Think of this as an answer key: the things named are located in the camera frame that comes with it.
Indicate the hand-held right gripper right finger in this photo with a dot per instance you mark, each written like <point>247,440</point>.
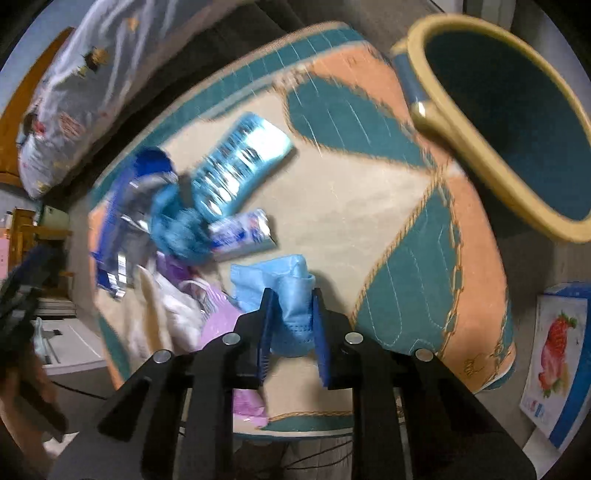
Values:
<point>322,344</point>

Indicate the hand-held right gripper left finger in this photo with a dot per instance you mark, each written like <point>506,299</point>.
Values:
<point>264,339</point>

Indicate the blue face mask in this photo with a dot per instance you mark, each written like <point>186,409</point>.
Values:
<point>291,295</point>

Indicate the white plastic bag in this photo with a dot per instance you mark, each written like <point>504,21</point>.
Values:
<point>175,318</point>

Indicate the small blue white box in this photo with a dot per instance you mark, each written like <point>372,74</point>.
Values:
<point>238,233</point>

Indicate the dark blue wrapper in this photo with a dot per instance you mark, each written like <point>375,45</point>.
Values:
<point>115,207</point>

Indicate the shiny blue snack packet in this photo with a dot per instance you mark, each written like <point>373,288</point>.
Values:
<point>240,157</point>

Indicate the yellow rimmed teal bin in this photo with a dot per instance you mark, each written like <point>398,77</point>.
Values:
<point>508,115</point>

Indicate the person's left forearm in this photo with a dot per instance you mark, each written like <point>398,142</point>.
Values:
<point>23,415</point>

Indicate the pink box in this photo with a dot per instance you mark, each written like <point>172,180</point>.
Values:
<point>2,254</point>

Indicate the wooden stool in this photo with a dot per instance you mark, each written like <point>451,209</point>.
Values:
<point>23,230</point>

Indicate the pale green container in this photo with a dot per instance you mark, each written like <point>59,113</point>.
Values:
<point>55,221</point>

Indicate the teal and orange patterned rug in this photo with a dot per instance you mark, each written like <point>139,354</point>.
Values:
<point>351,207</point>

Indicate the wooden headboard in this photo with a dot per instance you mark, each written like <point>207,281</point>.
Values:
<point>14,138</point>

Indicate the cartoon printed blanket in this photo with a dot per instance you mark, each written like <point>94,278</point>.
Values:
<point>78,92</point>

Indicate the strawberry printed box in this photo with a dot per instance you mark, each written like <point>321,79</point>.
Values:
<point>554,350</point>

